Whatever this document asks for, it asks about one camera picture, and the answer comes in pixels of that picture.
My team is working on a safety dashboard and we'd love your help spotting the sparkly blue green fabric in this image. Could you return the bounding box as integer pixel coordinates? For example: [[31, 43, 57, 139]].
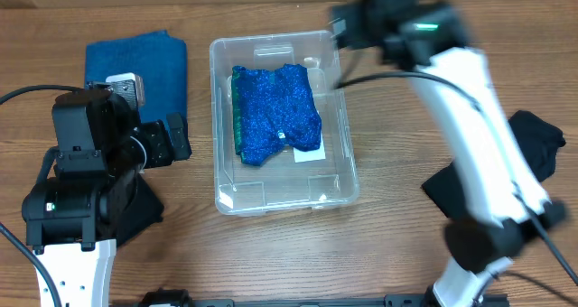
[[230, 64, 322, 166]]

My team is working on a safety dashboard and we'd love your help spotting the black cloth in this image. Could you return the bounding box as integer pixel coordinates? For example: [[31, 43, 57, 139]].
[[508, 110, 566, 182], [116, 175, 164, 248], [421, 163, 467, 219]]

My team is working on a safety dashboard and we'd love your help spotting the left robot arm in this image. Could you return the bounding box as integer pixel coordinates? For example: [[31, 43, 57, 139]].
[[22, 89, 191, 306]]

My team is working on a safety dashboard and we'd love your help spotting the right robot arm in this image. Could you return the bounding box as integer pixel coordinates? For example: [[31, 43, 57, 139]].
[[331, 0, 566, 306]]

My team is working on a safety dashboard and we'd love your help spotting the folded blue denim cloth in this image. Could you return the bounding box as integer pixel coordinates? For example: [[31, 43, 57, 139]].
[[85, 30, 188, 123]]

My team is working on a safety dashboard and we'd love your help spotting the clear plastic storage bin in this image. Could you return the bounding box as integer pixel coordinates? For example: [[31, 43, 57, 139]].
[[210, 31, 359, 216]]

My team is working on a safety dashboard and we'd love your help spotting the white label in bin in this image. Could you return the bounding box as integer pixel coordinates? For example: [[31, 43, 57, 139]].
[[293, 138, 326, 163]]

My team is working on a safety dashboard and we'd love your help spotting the right black cable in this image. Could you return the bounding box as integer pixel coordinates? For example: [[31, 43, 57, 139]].
[[333, 49, 578, 286]]

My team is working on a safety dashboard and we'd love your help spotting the black cable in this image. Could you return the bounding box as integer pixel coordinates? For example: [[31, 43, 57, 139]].
[[0, 84, 82, 106], [333, 49, 578, 286]]

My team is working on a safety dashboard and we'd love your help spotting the left black cable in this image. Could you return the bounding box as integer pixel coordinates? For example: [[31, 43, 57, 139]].
[[0, 84, 82, 106]]

